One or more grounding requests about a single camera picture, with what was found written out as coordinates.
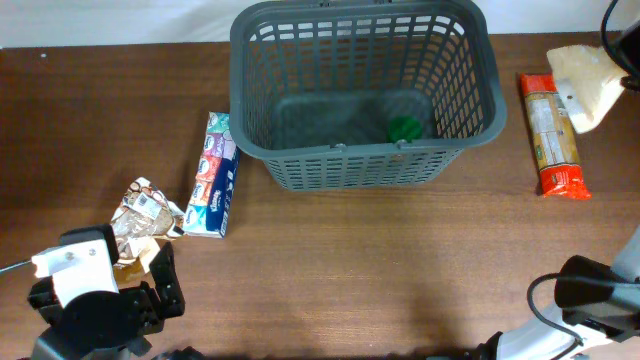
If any beige paper food bag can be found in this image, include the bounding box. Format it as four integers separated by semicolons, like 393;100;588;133
546;45;627;134

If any green lid spice jar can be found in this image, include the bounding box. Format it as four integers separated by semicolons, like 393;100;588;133
387;116;423;143

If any grey plastic shopping basket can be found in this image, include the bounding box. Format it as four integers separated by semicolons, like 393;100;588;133
230;0;507;191

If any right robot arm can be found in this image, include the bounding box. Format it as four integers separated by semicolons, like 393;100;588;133
464;26;639;359

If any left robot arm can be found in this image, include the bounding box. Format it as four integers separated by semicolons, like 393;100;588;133
27;224;185;359

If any brown cookie snack bag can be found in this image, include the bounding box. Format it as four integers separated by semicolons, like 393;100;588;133
110;177;185;285

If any red spaghetti pasta packet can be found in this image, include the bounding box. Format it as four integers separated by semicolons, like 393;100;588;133
519;74;591;200

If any multicolour tissue multipack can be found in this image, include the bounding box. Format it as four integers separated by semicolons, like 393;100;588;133
183;112;239;238

